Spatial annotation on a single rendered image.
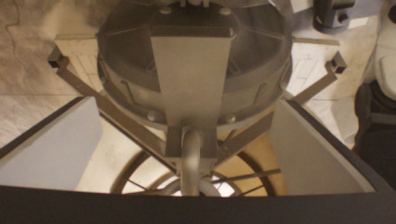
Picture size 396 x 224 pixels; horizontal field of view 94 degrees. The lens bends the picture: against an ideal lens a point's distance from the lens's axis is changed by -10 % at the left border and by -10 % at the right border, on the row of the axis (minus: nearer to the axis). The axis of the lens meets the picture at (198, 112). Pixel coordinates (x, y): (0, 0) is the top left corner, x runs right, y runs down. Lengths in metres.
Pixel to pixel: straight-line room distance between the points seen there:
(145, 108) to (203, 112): 0.09
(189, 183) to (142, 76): 0.12
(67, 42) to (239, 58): 1.30
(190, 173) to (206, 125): 0.06
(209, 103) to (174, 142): 0.05
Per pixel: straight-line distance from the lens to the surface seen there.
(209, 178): 0.86
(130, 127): 1.03
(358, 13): 1.42
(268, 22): 0.31
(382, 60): 0.73
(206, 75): 0.15
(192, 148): 0.17
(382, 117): 0.63
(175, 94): 0.17
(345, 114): 2.25
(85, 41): 1.40
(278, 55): 0.26
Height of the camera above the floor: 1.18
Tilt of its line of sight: 34 degrees down
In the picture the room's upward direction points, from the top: 179 degrees counter-clockwise
